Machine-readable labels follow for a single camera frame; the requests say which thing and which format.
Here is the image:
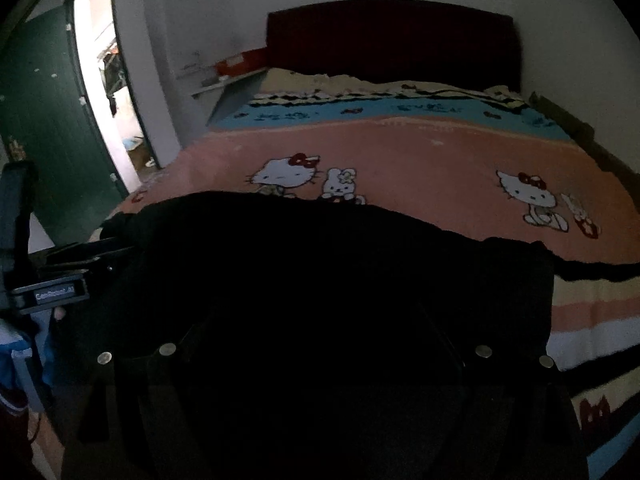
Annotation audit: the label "printed blanket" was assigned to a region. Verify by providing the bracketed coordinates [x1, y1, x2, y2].
[112, 67, 640, 480]

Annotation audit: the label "green door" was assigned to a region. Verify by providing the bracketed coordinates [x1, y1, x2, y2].
[0, 2, 132, 247]

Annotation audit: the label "black garment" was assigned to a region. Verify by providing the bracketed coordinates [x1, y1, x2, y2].
[97, 191, 557, 411]

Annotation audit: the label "red box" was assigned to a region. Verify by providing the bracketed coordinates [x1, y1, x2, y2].
[215, 47, 268, 76]

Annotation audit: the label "hanging dark clothes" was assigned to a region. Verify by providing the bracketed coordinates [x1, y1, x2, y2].
[100, 50, 127, 117]

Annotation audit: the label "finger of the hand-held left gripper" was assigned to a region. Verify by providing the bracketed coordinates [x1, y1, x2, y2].
[45, 247, 138, 277]
[46, 236, 128, 261]

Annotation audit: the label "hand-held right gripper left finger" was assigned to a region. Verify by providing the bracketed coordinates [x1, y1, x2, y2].
[62, 307, 223, 466]

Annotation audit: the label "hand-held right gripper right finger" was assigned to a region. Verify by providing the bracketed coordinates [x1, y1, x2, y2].
[415, 302, 587, 463]

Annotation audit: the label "white bedside shelf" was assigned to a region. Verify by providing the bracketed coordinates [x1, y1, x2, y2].
[190, 67, 268, 130]

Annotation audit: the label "dark red headboard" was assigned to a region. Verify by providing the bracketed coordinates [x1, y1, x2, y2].
[265, 0, 523, 96]

